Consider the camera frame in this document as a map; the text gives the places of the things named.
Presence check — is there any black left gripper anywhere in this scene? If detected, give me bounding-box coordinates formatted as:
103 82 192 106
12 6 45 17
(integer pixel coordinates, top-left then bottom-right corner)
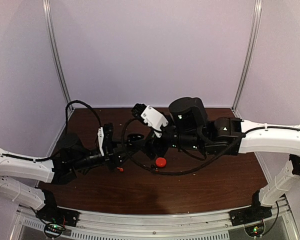
71 137 139 173

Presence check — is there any black charging case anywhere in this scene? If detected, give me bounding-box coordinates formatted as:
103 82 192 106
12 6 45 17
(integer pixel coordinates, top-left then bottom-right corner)
126 133 145 145

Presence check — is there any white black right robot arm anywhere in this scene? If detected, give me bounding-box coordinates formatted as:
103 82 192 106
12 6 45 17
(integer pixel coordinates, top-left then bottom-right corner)
135 97 300 221

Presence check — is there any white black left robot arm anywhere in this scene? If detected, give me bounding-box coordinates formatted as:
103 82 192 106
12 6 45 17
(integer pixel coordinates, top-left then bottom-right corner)
0 133 138 222

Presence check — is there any red round charging case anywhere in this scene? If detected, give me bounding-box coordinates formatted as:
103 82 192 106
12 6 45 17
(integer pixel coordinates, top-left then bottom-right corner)
155 157 167 168

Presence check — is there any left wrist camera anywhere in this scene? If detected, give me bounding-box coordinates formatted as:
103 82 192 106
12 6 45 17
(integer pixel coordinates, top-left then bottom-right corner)
97 122 114 157

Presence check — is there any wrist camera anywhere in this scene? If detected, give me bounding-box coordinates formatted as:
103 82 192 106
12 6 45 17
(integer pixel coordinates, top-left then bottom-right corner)
131 103 169 138
97 122 114 157

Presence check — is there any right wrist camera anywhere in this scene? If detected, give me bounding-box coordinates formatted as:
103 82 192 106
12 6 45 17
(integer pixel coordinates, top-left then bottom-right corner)
131 103 169 138

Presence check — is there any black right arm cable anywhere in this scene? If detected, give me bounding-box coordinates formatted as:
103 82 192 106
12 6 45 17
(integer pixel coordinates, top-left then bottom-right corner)
121 117 246 176

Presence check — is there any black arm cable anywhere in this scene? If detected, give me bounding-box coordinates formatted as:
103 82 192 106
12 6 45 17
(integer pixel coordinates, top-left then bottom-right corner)
121 117 246 176
34 99 103 162

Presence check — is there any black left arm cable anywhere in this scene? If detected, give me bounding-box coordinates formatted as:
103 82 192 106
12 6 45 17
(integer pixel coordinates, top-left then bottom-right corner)
34 99 103 162

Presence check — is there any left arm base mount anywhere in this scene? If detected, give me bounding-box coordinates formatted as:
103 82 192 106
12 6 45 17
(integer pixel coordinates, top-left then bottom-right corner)
32 207 80 239

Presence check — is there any aluminium front rail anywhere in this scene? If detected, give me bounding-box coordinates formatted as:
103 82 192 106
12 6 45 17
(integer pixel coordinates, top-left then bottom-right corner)
14 197 300 240

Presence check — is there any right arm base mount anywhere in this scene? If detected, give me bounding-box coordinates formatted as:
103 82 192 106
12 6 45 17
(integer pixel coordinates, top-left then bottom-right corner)
229 206 272 238

